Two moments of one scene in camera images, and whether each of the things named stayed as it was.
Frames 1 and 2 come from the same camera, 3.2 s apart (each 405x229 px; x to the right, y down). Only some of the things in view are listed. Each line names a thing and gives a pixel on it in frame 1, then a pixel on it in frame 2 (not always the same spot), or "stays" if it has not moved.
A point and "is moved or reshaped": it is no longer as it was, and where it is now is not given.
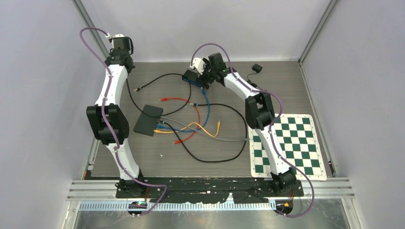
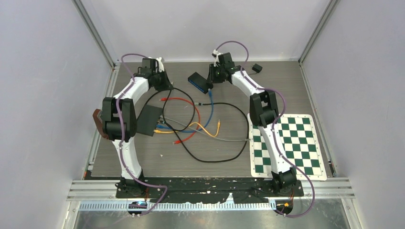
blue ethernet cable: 159,126 is moved or reshaped
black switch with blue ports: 195,78 is moved or reshaped
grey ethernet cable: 205,132 stays
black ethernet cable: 141,87 → 185,93
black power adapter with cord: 257,68 stays
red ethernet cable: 178,141 stays
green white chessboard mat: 294,139 stays
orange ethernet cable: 212,135 stays
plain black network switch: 145,124 stays
